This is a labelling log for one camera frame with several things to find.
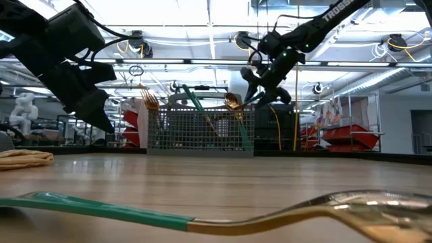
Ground black crate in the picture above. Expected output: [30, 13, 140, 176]
[253, 103, 298, 152]

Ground silver ventilation duct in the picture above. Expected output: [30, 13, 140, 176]
[332, 66, 432, 99]

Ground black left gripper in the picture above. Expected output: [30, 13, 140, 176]
[9, 33, 118, 134]

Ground tan cloth napkin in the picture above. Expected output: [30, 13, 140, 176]
[0, 148, 55, 171]

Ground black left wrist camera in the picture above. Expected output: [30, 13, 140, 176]
[45, 2, 106, 52]

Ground hanging metal ring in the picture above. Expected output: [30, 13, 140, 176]
[128, 63, 145, 78]

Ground gold spoon green handle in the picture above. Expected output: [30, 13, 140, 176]
[232, 107, 253, 152]
[0, 188, 432, 243]
[223, 90, 267, 113]

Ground black camera cable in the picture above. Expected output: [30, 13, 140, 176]
[72, 0, 139, 63]

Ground small red storage bins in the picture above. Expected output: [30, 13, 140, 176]
[299, 125, 321, 152]

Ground white panel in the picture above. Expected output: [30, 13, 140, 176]
[134, 98, 149, 149]

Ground large red storage bins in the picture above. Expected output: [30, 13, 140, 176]
[320, 123, 379, 153]

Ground metal shelf rack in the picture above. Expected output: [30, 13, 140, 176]
[347, 91, 386, 153]

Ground black workstation frame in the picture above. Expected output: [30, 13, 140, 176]
[55, 113, 117, 146]

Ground gold fork green handle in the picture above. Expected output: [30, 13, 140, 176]
[140, 87, 161, 113]

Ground ceiling light strip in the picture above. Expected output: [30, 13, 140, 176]
[114, 57, 432, 68]

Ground red storage bin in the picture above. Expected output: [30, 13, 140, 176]
[121, 108, 141, 149]

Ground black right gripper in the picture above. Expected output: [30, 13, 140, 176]
[240, 47, 307, 107]

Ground grey mesh cutlery basket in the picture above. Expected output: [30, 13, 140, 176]
[146, 91, 257, 159]

